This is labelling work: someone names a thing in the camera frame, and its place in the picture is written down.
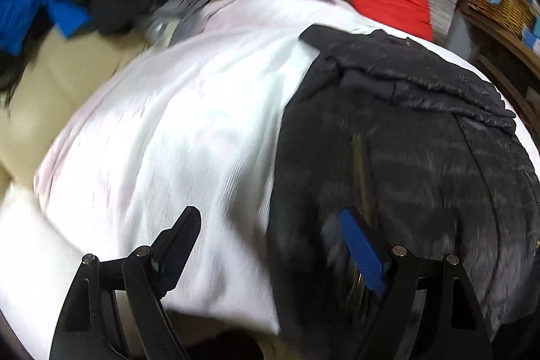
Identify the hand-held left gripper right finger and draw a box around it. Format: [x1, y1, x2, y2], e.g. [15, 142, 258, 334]
[340, 207, 494, 360]

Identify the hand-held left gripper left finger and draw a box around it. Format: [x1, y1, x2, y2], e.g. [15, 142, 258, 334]
[48, 206, 202, 360]

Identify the dark puffer jacket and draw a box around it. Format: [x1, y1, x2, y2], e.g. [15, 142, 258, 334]
[268, 25, 540, 360]

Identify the white bed sheet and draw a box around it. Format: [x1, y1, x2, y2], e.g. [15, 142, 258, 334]
[0, 0, 498, 360]

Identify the beige sofa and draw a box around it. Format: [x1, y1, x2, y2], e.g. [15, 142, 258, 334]
[0, 29, 148, 175]

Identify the wooden table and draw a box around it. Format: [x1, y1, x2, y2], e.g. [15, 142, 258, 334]
[458, 1, 540, 124]

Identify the grey garment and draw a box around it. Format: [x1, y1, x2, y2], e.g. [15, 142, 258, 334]
[145, 0, 220, 46]

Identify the wicker basket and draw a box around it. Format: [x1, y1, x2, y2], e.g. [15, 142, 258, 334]
[464, 0, 534, 38]

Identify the blue jacket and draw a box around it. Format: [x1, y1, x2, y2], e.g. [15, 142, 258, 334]
[0, 0, 94, 57]

